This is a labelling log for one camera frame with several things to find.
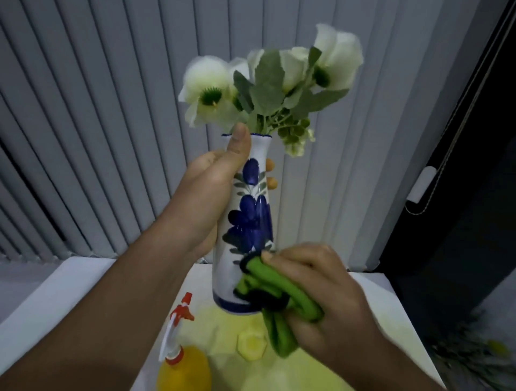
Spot beaded blind cord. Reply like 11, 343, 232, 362
404, 16, 516, 216

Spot person's left hand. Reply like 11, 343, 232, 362
160, 123, 279, 263

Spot green leafy plant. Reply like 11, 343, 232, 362
427, 316, 516, 391

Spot white artificial flower bouquet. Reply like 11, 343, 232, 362
178, 23, 364, 158

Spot white vase with blue flowers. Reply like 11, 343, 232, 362
212, 133, 275, 316

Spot person's left forearm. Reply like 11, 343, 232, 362
0, 215, 204, 391

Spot person's right hand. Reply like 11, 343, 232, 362
261, 243, 384, 364

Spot person's right forearm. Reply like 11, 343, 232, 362
324, 322, 446, 391

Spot yellow spray bottle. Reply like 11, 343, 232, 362
156, 292, 213, 391

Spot white blind cord handle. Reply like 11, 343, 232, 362
406, 165, 438, 204

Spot grey vertical blinds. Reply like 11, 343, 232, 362
0, 0, 506, 273

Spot green cleaning cloth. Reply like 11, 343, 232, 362
233, 251, 325, 359

